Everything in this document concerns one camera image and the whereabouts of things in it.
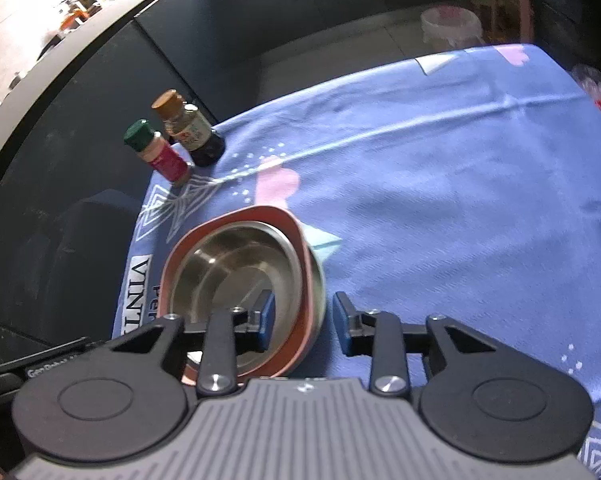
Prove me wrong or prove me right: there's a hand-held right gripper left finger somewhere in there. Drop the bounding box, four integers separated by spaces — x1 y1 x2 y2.
109 289 277 394

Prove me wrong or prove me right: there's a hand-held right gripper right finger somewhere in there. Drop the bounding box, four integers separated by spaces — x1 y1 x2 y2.
333 291 497 394

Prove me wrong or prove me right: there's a pink bowl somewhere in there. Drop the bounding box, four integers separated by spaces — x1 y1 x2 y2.
160 205 327 387

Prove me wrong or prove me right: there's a stainless steel bowl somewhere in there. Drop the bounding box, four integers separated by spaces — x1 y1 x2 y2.
170 222 302 376

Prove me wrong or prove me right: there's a blue printed tablecloth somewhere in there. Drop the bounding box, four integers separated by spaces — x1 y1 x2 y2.
111 44 601 480

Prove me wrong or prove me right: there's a dark sauce bottle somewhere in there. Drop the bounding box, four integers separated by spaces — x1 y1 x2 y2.
181 104 226 168

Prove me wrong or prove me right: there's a green cap spice bottle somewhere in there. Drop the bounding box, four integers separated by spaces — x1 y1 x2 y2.
123 119 193 188

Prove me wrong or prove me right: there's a dark kitchen counter cabinet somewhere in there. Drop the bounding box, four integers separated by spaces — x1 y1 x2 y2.
0 0 431 361

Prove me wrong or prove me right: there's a brown cap seasoning bottle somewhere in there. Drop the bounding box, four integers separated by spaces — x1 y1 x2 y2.
151 89 204 145

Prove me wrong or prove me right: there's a trash bin with white bag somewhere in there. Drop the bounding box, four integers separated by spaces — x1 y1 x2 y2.
421 6 483 56

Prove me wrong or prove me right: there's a red plastic bag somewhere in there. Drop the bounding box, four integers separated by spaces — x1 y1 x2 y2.
571 64 601 137

